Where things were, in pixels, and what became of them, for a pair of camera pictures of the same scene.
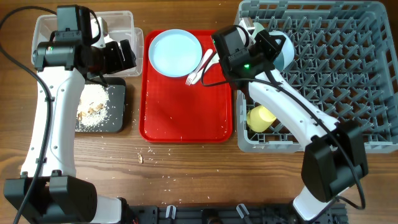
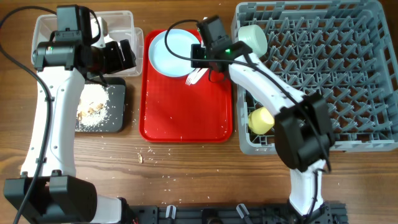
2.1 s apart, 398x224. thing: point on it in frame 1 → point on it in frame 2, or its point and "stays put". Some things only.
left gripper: [117, 64] stays put
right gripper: [265, 40] → [195, 49]
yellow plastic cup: [259, 119] stays put
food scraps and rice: [92, 111] stays put
